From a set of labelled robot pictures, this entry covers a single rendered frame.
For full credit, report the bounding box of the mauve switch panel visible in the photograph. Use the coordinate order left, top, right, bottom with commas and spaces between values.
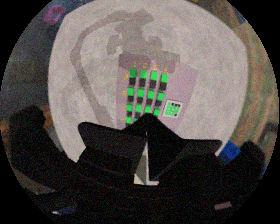
116, 53, 199, 133

